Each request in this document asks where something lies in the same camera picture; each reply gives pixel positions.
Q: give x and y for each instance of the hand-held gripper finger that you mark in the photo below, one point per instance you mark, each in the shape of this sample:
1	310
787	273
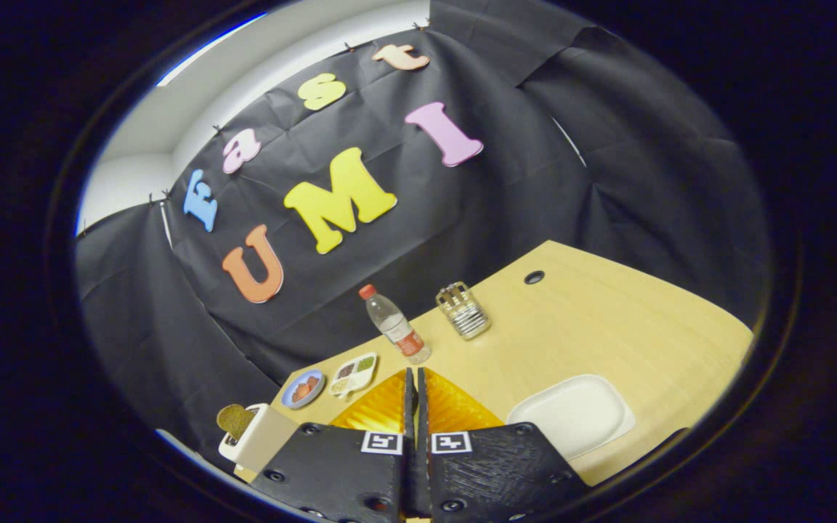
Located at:
409	414
423	414

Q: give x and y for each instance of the white divided seasoning tray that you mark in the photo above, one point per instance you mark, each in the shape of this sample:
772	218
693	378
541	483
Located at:
353	374

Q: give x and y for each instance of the black backdrop cloth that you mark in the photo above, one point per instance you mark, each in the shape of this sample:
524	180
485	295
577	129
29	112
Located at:
535	167

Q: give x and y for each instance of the white rectangular plate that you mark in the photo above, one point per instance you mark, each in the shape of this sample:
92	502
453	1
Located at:
571	414

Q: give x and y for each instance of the clear bottle with red cap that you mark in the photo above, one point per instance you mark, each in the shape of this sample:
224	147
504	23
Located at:
397	323

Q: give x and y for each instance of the metal mesh utensil holder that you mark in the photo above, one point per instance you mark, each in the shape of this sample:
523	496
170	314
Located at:
464	314

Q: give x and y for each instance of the brown toast slice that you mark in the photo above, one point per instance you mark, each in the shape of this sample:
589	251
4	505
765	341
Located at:
235	420

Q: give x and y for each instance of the blue plate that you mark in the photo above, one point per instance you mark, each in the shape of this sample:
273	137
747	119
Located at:
289	396

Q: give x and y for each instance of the brown meat slice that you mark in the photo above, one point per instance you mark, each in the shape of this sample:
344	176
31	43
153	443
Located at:
299	394
311	383

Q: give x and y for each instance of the white toaster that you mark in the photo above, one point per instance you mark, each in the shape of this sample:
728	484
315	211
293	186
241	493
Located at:
269	439

